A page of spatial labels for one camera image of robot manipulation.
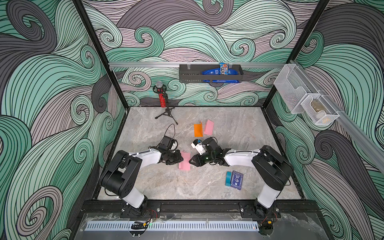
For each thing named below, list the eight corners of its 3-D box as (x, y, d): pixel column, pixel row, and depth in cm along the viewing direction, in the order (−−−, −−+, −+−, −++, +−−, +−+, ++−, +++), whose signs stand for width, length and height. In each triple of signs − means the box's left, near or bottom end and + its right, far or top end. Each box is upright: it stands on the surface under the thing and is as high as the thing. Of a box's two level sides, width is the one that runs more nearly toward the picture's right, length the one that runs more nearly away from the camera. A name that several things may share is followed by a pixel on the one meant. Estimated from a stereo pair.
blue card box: (230, 186, 83) (231, 185, 81) (232, 172, 88) (233, 170, 86) (240, 190, 82) (242, 188, 80) (242, 175, 87) (243, 173, 85)
